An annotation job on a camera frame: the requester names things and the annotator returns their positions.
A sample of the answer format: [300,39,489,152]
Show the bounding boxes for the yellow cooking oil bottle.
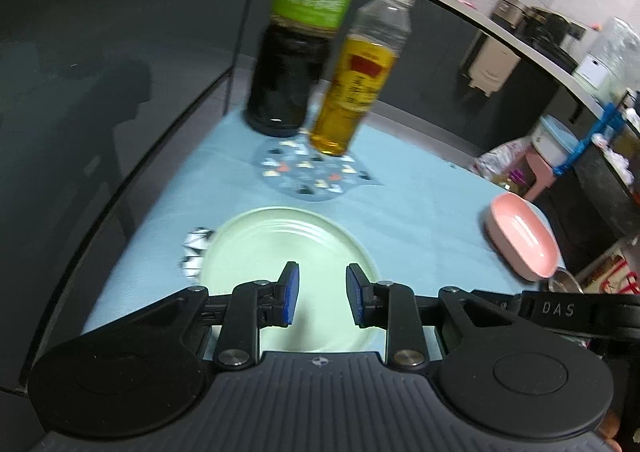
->
[310,0,418,156]

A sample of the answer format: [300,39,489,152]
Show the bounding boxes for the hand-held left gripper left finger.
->
[112,261,302,371]

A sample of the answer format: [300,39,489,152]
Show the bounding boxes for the beige cutting board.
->
[461,30,521,97]

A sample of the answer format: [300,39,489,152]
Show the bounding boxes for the black mesh storage rack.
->
[572,142,640,273]

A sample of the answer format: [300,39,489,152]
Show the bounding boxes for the white container with blue lid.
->
[530,115,581,168]

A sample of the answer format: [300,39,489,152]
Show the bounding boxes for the light green plate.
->
[199,207,377,353]

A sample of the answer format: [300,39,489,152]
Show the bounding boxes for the white appliance under plastic cover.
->
[572,17,640,98]

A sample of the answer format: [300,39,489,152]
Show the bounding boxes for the pink square bowl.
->
[482,193,560,281]

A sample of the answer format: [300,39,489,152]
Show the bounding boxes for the yellow oil jug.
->
[492,172,526,194]

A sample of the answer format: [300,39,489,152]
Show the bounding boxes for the white kitchen countertop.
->
[260,0,608,118]

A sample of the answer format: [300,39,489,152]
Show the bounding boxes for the brown rice cooker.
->
[492,0,531,30]

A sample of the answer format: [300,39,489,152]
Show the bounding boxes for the red gift bag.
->
[575,237,640,298]

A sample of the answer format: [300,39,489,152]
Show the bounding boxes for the grey heart-patterned coaster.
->
[254,129,386,203]

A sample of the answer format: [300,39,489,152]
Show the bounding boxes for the patterned plastic bag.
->
[472,137,533,183]

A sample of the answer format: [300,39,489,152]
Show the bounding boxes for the dark vinegar bottle green label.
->
[245,0,363,137]

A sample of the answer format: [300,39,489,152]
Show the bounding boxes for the light blue table mat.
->
[82,110,568,363]

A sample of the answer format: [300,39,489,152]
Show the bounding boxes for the stainless steel bowl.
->
[548,268,585,294]

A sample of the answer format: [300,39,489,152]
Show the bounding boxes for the dark kitchen cabinets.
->
[0,0,591,393]

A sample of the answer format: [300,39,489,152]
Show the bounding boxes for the white plastic bag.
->
[590,132,640,178]
[617,90,640,133]

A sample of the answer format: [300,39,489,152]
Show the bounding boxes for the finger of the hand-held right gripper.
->
[472,289,523,313]

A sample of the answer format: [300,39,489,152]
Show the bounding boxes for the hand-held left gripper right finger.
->
[346,263,526,371]

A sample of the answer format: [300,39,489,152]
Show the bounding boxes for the pink plastic stool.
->
[520,152,566,203]

